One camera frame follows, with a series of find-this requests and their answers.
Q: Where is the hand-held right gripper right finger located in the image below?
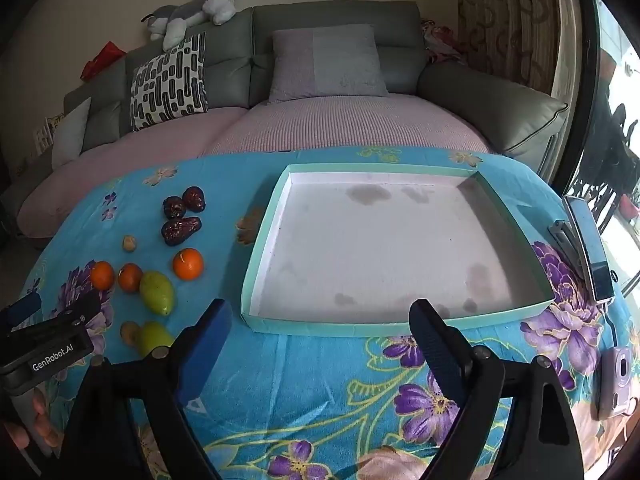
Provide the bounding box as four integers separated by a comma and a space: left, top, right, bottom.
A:
408, 298, 585, 480

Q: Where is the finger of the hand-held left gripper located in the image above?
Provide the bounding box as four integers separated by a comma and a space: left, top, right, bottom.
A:
47, 290, 102, 330
0, 291, 43, 333

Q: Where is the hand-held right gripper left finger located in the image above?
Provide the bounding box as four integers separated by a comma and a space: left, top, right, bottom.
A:
59, 298, 234, 480

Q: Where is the large orange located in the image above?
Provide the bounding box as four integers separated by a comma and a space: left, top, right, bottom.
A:
90, 260, 116, 291

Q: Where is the round green jujube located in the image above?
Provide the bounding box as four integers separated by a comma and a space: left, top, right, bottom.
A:
136, 321, 176, 357

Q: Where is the small orange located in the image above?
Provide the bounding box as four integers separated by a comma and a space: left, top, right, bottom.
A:
117, 263, 144, 294

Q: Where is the elongated green jujube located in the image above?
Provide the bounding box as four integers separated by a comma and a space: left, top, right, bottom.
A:
139, 270, 175, 317

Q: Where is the orange with stick stem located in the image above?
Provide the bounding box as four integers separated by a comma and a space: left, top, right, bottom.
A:
172, 248, 205, 281

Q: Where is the teal cardboard tray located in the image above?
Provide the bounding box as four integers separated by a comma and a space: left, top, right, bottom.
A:
241, 162, 556, 338

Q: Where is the elongated wrinkled red date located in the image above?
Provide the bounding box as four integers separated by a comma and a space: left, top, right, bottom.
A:
161, 216, 203, 247

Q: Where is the large wrinkled red date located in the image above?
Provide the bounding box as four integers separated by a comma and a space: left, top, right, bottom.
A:
182, 186, 207, 212

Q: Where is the person's left hand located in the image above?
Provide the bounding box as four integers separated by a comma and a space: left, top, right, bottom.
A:
0, 387, 63, 461

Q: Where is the blue floral tablecloth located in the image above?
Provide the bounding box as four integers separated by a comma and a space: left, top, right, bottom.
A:
15, 146, 640, 480

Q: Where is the metal phone stand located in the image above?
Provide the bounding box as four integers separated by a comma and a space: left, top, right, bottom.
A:
548, 219, 586, 281

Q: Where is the white slatted rack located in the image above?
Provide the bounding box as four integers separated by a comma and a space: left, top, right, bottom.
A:
32, 115, 66, 151

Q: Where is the smartphone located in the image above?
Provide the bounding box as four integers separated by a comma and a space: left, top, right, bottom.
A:
564, 195, 615, 303

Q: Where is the pink knit sofa cover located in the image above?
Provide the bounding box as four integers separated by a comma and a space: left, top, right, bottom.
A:
17, 92, 501, 238

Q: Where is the black white patterned pillow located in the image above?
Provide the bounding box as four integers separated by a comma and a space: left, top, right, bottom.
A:
130, 31, 209, 132

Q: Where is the red bag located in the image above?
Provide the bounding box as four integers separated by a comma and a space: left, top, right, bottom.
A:
81, 41, 127, 81

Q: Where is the grey leather sofa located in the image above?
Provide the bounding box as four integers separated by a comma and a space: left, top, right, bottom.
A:
0, 1, 571, 251

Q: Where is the black balcony rack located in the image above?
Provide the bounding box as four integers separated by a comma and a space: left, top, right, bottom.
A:
570, 102, 640, 221

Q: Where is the purple grey pillow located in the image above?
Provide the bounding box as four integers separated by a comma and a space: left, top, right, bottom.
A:
267, 24, 390, 106

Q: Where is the pink floral cloth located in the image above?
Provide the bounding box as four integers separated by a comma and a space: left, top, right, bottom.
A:
421, 19, 468, 66

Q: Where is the grey white plush toy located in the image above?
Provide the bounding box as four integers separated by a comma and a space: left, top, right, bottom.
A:
141, 0, 242, 52

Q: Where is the brown patterned curtain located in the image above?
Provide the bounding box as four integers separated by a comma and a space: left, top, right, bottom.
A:
454, 0, 571, 96

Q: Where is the purple small camera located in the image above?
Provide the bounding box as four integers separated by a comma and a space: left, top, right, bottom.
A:
595, 345, 638, 421

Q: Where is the dark sliding door frame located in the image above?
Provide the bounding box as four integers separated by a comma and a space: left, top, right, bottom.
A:
547, 0, 603, 193

